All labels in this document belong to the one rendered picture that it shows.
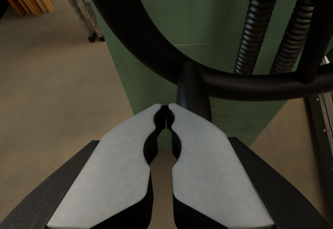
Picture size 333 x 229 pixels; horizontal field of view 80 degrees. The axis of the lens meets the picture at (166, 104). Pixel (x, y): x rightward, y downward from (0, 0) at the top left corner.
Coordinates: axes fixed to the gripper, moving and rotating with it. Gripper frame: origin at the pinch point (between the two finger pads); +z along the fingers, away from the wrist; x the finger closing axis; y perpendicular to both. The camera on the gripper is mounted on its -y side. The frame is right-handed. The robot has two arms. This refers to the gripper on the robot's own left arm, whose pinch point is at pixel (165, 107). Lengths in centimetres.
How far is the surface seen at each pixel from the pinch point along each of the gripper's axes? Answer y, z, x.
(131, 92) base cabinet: 14.8, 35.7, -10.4
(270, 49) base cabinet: 3.7, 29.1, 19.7
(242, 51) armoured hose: 0.0, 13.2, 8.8
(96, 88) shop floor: 35, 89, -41
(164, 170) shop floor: 57, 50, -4
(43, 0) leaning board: -9, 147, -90
